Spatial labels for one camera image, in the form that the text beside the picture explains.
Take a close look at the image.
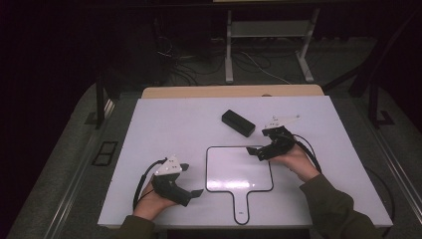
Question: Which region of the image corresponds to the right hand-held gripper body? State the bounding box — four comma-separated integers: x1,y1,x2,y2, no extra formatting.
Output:
257,115,302,162

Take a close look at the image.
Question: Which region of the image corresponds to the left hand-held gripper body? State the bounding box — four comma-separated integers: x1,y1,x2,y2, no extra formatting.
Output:
151,154,193,207

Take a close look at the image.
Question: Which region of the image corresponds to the small handled whiteboard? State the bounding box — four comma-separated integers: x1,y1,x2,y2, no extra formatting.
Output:
205,144,275,226

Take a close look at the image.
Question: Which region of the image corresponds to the black whiteboard eraser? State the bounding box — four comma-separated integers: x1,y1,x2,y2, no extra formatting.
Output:
221,109,257,138

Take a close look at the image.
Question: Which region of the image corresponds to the person's right hand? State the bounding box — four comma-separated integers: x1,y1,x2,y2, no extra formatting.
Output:
269,144,321,183

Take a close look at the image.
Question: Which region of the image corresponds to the person's left hand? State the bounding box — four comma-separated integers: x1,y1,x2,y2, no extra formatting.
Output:
132,182,178,221

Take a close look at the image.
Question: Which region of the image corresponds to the wooden table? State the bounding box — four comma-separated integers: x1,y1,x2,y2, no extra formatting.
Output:
141,84,325,100

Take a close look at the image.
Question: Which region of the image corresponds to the white metal stand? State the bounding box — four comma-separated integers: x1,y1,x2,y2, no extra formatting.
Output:
224,8,321,84

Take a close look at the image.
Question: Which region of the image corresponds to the black metal stand leg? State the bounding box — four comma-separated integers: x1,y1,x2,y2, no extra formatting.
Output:
367,79,396,128
94,71,115,130

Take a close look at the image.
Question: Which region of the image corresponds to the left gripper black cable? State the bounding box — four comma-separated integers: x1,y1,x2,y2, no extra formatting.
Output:
132,157,168,211

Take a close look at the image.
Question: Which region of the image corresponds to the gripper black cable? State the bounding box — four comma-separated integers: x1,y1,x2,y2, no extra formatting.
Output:
132,157,168,211
292,133,396,237

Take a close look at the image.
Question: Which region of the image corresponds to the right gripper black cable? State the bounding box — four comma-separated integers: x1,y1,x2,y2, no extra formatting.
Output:
292,133,396,237

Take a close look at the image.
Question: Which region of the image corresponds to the black floor outlet frame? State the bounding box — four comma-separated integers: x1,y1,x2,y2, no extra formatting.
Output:
92,140,118,167

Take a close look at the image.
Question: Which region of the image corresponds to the tangle of floor cables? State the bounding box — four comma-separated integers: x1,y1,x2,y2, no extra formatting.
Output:
154,33,293,87

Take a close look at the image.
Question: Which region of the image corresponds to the metal floor rail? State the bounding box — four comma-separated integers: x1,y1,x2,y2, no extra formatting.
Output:
43,99,115,239
351,99,422,215

